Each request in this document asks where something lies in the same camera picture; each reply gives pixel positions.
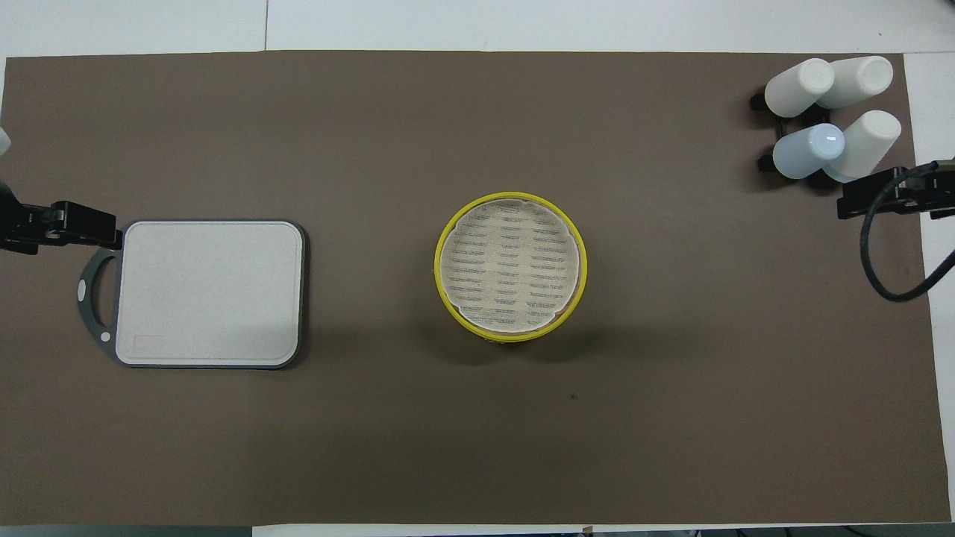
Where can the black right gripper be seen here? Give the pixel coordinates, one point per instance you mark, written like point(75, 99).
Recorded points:
point(932, 190)

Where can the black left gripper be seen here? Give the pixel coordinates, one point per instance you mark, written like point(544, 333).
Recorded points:
point(26, 224)

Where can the yellow bamboo steamer lid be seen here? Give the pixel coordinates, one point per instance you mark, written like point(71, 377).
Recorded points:
point(511, 261)

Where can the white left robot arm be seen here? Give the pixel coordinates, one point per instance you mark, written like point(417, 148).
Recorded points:
point(3, 142)

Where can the yellow bamboo steamer base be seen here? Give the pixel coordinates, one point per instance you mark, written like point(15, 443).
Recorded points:
point(522, 341)

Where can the white plastic cup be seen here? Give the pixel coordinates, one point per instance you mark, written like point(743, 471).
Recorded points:
point(869, 142)
point(798, 86)

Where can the light blue plastic cup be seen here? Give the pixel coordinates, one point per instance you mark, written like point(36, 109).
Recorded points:
point(809, 149)

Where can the white cup with blue rim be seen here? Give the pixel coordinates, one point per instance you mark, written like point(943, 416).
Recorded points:
point(862, 78)

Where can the black cup rack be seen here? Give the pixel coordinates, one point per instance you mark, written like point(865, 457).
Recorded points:
point(759, 103)

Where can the brown table mat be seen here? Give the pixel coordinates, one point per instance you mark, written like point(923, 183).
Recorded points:
point(477, 432)

